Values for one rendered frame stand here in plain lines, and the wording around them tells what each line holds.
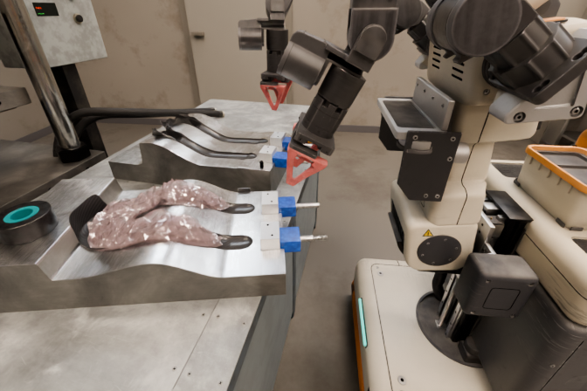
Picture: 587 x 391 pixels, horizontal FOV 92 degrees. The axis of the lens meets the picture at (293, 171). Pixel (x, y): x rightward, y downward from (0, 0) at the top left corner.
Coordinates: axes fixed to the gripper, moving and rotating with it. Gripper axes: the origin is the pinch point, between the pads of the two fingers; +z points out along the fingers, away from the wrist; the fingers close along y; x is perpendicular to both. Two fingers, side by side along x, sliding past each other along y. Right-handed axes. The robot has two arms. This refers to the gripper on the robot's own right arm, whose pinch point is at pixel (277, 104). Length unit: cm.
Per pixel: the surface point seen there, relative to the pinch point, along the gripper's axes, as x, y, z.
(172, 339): -1, 58, 21
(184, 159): -21.1, 18.1, 11.9
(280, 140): 1.7, 2.9, 10.0
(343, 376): 31, 19, 100
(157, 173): -30.8, 18.2, 17.8
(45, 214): -27, 50, 7
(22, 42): -73, 9, -14
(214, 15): -128, -220, -15
